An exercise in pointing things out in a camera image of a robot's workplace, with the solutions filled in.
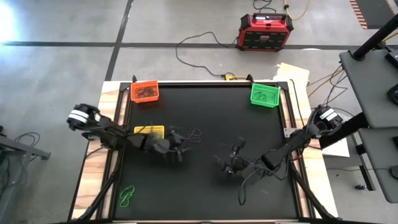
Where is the yellow floor cable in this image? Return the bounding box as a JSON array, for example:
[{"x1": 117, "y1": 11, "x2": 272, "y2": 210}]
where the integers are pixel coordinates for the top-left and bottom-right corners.
[
  {"x1": 283, "y1": 0, "x2": 311, "y2": 21},
  {"x1": 307, "y1": 70, "x2": 345, "y2": 99}
]

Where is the grey desk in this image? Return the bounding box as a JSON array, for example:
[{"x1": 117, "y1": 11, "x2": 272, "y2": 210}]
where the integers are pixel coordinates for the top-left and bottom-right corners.
[
  {"x1": 357, "y1": 126, "x2": 398, "y2": 204},
  {"x1": 338, "y1": 46, "x2": 398, "y2": 129}
]

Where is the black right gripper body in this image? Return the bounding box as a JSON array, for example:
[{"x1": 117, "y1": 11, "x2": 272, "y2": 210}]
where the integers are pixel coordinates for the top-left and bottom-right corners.
[{"x1": 223, "y1": 136, "x2": 264, "y2": 175}]

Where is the black mat orange striped edge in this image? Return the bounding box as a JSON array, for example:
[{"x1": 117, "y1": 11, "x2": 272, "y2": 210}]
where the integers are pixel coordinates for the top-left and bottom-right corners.
[{"x1": 348, "y1": 0, "x2": 398, "y2": 30}]

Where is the black computer mouse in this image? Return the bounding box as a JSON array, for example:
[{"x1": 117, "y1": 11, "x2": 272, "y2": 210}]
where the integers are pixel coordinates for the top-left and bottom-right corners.
[{"x1": 386, "y1": 82, "x2": 398, "y2": 106}]

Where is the red black jobsite radio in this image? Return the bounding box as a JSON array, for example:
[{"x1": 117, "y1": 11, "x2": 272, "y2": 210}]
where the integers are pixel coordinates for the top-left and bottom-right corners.
[{"x1": 236, "y1": 12, "x2": 294, "y2": 52}]

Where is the white paper sheet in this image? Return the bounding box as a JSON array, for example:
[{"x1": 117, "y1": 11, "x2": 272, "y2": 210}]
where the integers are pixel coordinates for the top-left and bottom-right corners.
[{"x1": 320, "y1": 136, "x2": 351, "y2": 158}]

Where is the black power cable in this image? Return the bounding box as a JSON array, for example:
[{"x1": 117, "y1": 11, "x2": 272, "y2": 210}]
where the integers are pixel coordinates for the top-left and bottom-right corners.
[{"x1": 175, "y1": 30, "x2": 239, "y2": 78}]

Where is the grey metal base plate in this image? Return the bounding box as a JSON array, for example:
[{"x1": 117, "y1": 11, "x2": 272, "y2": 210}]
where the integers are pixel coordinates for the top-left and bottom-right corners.
[{"x1": 282, "y1": 126, "x2": 297, "y2": 138}]

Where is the black pole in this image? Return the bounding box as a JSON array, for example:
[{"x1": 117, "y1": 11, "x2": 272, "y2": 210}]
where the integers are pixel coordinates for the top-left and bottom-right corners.
[{"x1": 351, "y1": 12, "x2": 398, "y2": 62}]

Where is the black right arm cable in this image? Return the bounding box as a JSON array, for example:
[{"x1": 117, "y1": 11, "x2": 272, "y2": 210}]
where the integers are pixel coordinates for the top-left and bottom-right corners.
[{"x1": 238, "y1": 160, "x2": 292, "y2": 207}]

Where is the thin black floor cable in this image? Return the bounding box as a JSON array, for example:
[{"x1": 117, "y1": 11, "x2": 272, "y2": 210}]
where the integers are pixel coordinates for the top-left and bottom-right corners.
[{"x1": 326, "y1": 167, "x2": 393, "y2": 172}]

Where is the yellow plastic basket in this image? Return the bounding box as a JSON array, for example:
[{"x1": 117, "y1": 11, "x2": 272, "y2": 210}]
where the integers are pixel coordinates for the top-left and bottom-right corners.
[{"x1": 133, "y1": 124, "x2": 165, "y2": 140}]

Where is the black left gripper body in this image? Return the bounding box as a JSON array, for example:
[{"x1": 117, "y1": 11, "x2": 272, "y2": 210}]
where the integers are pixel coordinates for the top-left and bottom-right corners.
[{"x1": 163, "y1": 129, "x2": 184, "y2": 164}]

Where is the green plastic basket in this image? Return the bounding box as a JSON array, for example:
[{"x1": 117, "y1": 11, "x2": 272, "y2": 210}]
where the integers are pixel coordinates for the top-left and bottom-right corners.
[{"x1": 250, "y1": 82, "x2": 281, "y2": 109}]

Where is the manila paper folder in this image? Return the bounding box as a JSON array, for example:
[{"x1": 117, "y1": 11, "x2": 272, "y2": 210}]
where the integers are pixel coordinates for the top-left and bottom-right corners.
[{"x1": 272, "y1": 62, "x2": 311, "y2": 94}]

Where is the orange plastic basket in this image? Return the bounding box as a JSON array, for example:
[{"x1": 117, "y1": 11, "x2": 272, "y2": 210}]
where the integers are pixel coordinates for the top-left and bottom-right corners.
[{"x1": 130, "y1": 80, "x2": 160, "y2": 104}]

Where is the yellow extension cord plug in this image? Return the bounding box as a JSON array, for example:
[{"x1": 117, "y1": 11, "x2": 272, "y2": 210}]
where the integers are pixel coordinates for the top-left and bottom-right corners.
[{"x1": 223, "y1": 72, "x2": 249, "y2": 82}]

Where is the grey metal stand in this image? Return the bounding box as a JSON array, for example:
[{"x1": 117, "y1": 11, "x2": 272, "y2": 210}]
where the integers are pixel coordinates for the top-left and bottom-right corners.
[{"x1": 0, "y1": 126, "x2": 52, "y2": 224}]

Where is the black aluminium table frame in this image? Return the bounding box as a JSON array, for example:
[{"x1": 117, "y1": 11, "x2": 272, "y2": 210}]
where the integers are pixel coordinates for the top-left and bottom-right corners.
[{"x1": 110, "y1": 80, "x2": 307, "y2": 222}]

